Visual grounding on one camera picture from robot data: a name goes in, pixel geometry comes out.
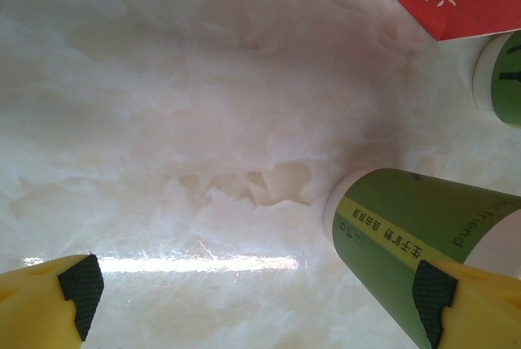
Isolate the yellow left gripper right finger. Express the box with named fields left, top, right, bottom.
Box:
left=410, top=258, right=521, bottom=349

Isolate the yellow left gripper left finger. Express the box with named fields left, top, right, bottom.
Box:
left=0, top=253, right=105, bottom=349

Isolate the green paper coffee cup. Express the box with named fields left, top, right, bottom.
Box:
left=323, top=168, right=521, bottom=349

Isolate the red white paper gift bag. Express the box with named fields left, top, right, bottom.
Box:
left=357, top=0, right=521, bottom=42

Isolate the green paper cup stack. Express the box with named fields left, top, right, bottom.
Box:
left=471, top=30, right=521, bottom=129

